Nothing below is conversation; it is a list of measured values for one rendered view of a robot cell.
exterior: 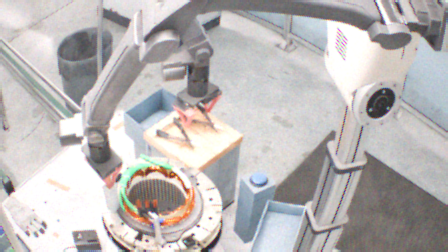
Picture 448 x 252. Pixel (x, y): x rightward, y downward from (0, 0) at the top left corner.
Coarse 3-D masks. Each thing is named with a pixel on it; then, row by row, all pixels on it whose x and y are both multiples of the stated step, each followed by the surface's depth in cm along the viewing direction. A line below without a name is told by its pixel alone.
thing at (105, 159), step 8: (88, 144) 113; (88, 152) 117; (96, 152) 113; (104, 152) 113; (112, 152) 118; (96, 160) 115; (104, 160) 115; (112, 160) 116; (120, 160) 117; (104, 168) 115; (112, 168) 115; (104, 176) 114
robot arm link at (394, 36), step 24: (144, 0) 72; (168, 0) 67; (192, 0) 64; (216, 0) 67; (240, 0) 69; (264, 0) 70; (288, 0) 70; (312, 0) 72; (336, 0) 74; (360, 0) 76; (144, 24) 71; (168, 24) 69; (360, 24) 78; (384, 48) 83
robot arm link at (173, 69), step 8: (176, 56) 145; (184, 56) 145; (200, 56) 140; (208, 56) 141; (168, 64) 143; (176, 64) 144; (184, 64) 144; (200, 64) 143; (208, 64) 144; (168, 72) 145; (176, 72) 145; (184, 72) 146; (168, 80) 146
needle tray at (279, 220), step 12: (276, 204) 142; (288, 204) 141; (264, 216) 143; (276, 216) 143; (288, 216) 143; (300, 216) 143; (264, 228) 140; (276, 228) 140; (288, 228) 140; (264, 240) 136; (276, 240) 136; (288, 240) 136
